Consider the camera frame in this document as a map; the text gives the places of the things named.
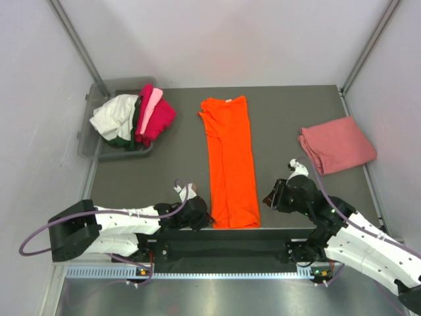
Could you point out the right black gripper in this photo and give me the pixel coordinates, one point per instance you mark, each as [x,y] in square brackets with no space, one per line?
[273,198]

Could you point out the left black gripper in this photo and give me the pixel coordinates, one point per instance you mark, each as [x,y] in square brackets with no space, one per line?
[205,218]

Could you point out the orange t shirt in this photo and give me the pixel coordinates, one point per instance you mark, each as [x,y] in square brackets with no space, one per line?
[233,187]

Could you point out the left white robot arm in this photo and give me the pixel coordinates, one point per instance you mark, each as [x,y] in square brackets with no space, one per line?
[86,228]

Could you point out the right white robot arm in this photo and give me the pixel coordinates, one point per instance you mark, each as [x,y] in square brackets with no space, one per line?
[344,235]

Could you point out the dark green t shirt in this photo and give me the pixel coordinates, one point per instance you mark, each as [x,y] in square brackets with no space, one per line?
[129,145]

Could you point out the magenta t shirt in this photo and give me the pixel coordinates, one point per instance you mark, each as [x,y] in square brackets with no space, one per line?
[161,119]

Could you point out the light pink t shirt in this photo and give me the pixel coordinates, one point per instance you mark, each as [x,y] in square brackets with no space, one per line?
[155,97]

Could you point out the white t shirt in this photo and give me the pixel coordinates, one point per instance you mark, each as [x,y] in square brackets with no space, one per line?
[114,119]

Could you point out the grey plastic bin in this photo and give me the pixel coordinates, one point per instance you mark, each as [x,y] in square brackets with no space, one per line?
[90,144]

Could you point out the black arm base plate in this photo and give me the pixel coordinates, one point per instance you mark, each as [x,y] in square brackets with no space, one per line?
[260,250]

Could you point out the right aluminium frame post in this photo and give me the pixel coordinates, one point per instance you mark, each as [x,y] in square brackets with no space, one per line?
[386,17]

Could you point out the aluminium frame post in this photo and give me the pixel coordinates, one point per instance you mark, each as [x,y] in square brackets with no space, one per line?
[386,17]
[78,44]

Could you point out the left aluminium frame post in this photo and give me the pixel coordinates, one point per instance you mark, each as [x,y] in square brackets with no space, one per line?
[78,44]

